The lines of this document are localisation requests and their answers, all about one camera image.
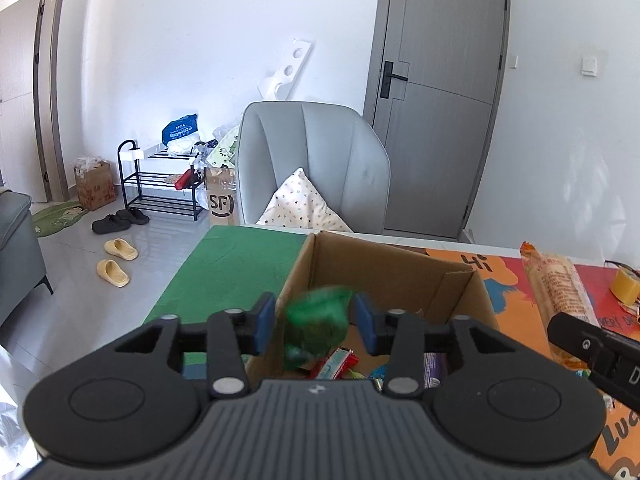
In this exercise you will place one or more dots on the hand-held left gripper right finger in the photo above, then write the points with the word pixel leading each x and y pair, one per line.
pixel 363 325

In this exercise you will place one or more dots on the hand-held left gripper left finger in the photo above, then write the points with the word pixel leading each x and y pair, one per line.
pixel 264 322

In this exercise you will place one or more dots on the red sausage packet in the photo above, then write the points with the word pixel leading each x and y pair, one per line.
pixel 345 360

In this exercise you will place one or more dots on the green triangular snack packet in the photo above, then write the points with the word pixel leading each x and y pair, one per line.
pixel 315 320

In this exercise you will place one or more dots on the green blue snack packet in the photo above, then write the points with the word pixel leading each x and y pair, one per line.
pixel 372 377

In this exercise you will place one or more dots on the pale purple snack packet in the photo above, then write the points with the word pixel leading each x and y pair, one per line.
pixel 436 367

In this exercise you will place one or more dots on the orange bread packet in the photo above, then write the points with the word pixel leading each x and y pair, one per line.
pixel 555 280

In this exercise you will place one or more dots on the colourful printed table mat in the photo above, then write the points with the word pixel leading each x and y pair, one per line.
pixel 225 270

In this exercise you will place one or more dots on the yellow tape roll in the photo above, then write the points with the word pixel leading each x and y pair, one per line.
pixel 625 287

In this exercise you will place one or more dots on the spotted white pillow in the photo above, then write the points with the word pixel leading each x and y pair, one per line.
pixel 300 205

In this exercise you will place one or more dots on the cardboard box black logo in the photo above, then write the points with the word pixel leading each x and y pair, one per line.
pixel 221 200

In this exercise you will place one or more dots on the yellow slipper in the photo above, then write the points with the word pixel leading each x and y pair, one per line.
pixel 121 249
pixel 112 273

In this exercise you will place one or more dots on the red folding umbrella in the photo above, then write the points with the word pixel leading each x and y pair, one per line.
pixel 186 179

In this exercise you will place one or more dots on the black slipper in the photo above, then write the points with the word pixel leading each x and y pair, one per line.
pixel 110 224
pixel 135 217

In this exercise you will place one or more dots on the grey chair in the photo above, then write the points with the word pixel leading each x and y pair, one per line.
pixel 320 160

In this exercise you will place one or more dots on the light green printed bag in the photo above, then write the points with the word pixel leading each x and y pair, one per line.
pixel 224 147

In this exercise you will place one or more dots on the black shoe rack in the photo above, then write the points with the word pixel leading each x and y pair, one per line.
pixel 155 178

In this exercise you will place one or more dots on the white plastic bag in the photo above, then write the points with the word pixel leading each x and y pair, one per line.
pixel 182 147

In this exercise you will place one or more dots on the grey door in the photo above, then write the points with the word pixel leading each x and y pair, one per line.
pixel 440 135

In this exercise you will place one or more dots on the blue plastic bag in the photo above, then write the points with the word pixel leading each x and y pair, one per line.
pixel 180 130

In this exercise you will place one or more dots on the brown printed cardboard box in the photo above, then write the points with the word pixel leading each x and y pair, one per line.
pixel 95 187

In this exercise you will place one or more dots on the green rug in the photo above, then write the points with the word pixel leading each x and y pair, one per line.
pixel 60 220

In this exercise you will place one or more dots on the grey sofa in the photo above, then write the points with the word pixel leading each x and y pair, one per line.
pixel 20 260

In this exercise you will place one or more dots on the white foam board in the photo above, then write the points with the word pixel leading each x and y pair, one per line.
pixel 295 60

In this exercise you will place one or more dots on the white plastic sheet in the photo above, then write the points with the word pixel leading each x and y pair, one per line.
pixel 15 420

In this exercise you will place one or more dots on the grey doorway frame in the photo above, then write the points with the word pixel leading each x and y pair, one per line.
pixel 55 85

